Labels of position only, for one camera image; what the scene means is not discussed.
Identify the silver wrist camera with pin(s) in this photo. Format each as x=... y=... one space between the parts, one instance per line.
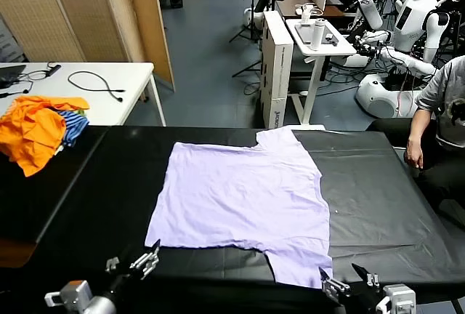
x=399 y=297
x=72 y=292

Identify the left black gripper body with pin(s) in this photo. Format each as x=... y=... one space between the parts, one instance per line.
x=125 y=283

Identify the lavender t-shirt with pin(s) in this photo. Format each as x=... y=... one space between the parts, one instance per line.
x=239 y=197

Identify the black tripod stand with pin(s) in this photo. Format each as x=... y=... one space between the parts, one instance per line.
x=251 y=19

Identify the white table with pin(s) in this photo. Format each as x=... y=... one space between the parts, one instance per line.
x=134 y=74

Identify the blue striped garment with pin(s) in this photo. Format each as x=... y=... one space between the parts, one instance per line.
x=74 y=125

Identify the black laptop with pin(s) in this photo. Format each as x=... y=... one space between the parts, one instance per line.
x=9 y=72

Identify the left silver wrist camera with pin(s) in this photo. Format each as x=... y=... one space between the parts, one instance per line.
x=72 y=292

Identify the small white robot base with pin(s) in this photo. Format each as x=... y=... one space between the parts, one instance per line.
x=254 y=16

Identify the right gripper silver black finger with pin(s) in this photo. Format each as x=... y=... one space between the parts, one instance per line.
x=370 y=279
x=334 y=286

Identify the seated person grey t-shirt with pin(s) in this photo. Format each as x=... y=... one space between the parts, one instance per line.
x=447 y=85

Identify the wooden folding screen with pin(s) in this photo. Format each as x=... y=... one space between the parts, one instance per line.
x=91 y=12

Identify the white standing desk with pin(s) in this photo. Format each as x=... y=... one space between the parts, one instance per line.
x=343 y=49

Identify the person's right forearm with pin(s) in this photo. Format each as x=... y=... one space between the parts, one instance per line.
x=417 y=125

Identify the small black device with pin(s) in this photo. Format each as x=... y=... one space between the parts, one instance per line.
x=332 y=40

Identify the white humanoid robot black screen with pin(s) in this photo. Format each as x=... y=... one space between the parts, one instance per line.
x=410 y=23

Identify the left gripper silver black finger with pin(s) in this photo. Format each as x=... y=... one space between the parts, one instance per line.
x=112 y=264
x=147 y=261

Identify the white headset on stand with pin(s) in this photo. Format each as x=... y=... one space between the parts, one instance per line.
x=306 y=14

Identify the person's right hand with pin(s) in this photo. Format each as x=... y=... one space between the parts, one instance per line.
x=414 y=154

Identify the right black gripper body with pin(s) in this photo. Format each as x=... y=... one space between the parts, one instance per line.
x=363 y=296

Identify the orange garment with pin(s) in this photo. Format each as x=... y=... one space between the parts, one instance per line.
x=32 y=132

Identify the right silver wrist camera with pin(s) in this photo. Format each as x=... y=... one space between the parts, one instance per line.
x=399 y=297

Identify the black table cover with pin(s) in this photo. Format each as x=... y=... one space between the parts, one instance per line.
x=378 y=161

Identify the white bottle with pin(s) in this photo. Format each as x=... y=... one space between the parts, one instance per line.
x=316 y=34

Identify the tall white cardboard box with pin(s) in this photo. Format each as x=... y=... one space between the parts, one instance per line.
x=279 y=74

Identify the grey tablet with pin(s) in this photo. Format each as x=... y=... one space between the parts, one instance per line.
x=303 y=32

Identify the brown wooden desk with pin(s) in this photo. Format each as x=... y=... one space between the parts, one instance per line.
x=290 y=1

